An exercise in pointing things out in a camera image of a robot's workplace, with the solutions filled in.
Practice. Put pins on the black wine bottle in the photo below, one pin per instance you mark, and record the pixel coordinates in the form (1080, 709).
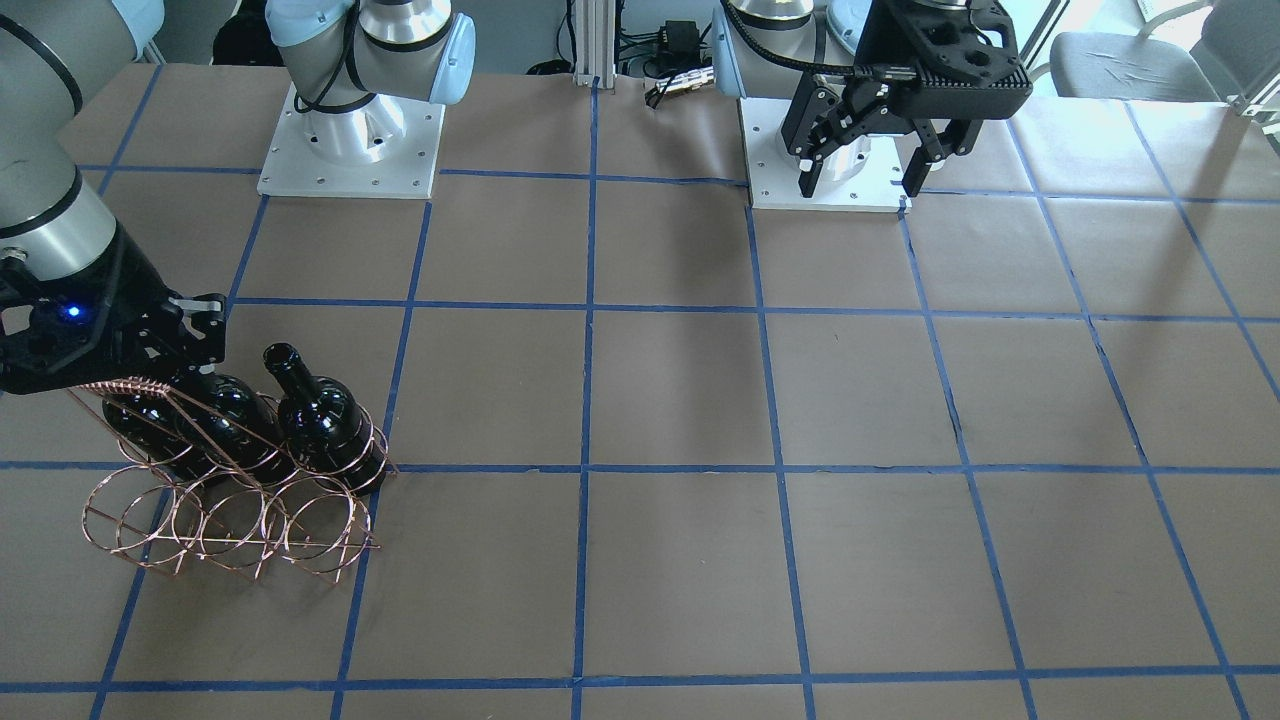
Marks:
(222, 417)

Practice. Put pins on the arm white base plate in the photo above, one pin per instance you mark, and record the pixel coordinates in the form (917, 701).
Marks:
(386, 150)
(864, 176)

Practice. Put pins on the black bottle in basket end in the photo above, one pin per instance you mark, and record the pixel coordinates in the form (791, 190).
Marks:
(325, 429)

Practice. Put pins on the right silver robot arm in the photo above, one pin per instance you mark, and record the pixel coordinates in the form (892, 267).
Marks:
(370, 81)

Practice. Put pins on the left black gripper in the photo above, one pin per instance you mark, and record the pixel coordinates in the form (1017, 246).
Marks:
(868, 42)

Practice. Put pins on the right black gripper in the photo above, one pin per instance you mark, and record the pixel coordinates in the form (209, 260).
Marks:
(128, 296)

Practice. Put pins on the black power adapter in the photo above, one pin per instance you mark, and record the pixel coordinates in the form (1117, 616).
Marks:
(679, 38)

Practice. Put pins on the grey office chair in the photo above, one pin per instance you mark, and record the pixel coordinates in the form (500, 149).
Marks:
(1234, 61)

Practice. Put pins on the aluminium frame post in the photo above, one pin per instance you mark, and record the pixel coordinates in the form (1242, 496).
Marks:
(593, 37)

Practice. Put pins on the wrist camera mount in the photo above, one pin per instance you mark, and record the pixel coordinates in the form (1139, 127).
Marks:
(965, 58)
(36, 359)

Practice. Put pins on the copper wire wine basket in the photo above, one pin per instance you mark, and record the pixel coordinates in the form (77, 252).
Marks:
(141, 516)

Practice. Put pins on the black bottle under basket handle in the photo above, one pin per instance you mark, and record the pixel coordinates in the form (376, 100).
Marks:
(166, 436)

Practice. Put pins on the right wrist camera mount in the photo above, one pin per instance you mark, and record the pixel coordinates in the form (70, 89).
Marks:
(36, 359)

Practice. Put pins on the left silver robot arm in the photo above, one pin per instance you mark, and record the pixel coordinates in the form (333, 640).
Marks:
(762, 48)

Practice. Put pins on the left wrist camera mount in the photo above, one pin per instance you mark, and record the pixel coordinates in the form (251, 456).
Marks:
(965, 58)

